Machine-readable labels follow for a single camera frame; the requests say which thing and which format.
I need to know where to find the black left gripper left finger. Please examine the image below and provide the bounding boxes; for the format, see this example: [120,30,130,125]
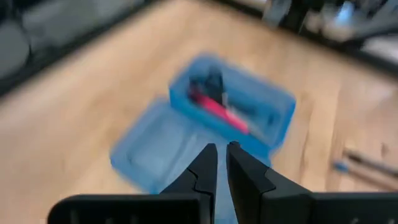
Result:
[160,142,218,200]

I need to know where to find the brown pencil with blue cap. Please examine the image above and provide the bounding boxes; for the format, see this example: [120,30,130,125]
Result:
[332,158,398,191]

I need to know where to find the black handled scissors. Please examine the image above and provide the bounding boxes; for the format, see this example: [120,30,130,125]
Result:
[188,65,237,113]

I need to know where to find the black pen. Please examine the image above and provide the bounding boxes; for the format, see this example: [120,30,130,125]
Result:
[343,148,398,177]

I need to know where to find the black aluminium table frame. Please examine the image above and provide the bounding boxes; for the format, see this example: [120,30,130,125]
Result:
[0,0,398,97]

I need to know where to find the clear blue plastic pencil box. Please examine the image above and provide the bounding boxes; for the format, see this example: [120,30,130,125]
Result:
[110,54,296,224]

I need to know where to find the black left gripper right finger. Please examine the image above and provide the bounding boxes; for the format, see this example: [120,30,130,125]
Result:
[226,141,313,224]

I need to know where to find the pink highlighter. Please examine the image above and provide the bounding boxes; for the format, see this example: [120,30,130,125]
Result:
[191,88,251,135]

